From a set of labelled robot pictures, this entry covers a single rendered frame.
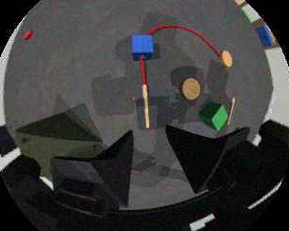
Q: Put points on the small red block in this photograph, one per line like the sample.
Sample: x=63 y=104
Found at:
x=27 y=36

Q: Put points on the blue block with hole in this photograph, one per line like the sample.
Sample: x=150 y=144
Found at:
x=142 y=46

